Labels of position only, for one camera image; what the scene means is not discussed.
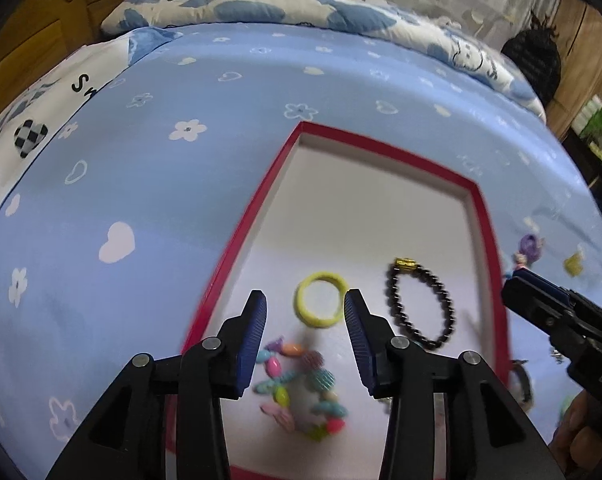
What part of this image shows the yellow hair tie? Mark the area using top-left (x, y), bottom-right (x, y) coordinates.
top-left (294, 271), bottom-right (351, 330)

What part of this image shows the blue and white cartoon quilt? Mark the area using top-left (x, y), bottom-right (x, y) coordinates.
top-left (100, 0), bottom-right (547, 121)

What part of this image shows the wooden bed headboard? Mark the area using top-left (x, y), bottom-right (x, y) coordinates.
top-left (0, 0), bottom-right (192, 91)

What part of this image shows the dark coat rack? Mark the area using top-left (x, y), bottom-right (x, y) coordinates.
top-left (528, 9), bottom-right (552, 36)

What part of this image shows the person's right hand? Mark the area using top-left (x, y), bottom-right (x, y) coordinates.
top-left (548, 394), bottom-right (602, 480)

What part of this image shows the stack of green boxes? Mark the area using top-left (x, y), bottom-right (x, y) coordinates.
top-left (574, 97), bottom-right (602, 147)

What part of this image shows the wooden wardrobe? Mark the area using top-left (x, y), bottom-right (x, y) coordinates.
top-left (546, 0), bottom-right (602, 141)

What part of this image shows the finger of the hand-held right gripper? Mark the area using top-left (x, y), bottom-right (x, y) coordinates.
top-left (501, 277), bottom-right (579, 348)
top-left (512, 266), bottom-right (568, 297)

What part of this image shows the brown strap wristwatch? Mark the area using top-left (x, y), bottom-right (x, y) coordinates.
top-left (508, 360), bottom-right (536, 413)

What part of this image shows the black puffer jacket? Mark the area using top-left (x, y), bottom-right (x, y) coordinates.
top-left (501, 27), bottom-right (563, 111)

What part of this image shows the white pillow with checkered heart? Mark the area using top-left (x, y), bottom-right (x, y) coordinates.
top-left (0, 27), bottom-right (182, 251)

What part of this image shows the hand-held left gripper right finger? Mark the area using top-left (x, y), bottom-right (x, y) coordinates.
top-left (343, 288), bottom-right (557, 480)

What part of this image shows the colorful plastic bead bracelet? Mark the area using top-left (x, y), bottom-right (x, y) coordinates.
top-left (252, 337), bottom-right (349, 443)

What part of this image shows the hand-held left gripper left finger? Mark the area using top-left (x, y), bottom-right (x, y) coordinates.
top-left (45, 289), bottom-right (268, 480)

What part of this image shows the red tray box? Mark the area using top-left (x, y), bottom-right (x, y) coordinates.
top-left (165, 121), bottom-right (513, 480)

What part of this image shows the black bead bracelet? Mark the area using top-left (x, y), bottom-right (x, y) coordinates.
top-left (386, 257), bottom-right (456, 352)

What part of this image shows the purple hair clip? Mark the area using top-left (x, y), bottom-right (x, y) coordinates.
top-left (514, 234), bottom-right (541, 266)

